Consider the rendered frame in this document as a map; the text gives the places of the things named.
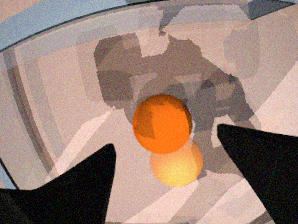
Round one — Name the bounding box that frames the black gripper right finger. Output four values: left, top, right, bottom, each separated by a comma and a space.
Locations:
217, 123, 298, 224

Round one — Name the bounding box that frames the clear l-shaped low wall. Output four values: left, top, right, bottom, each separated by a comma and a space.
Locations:
0, 0, 290, 190

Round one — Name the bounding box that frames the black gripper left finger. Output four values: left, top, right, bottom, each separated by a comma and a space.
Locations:
0, 144, 117, 224

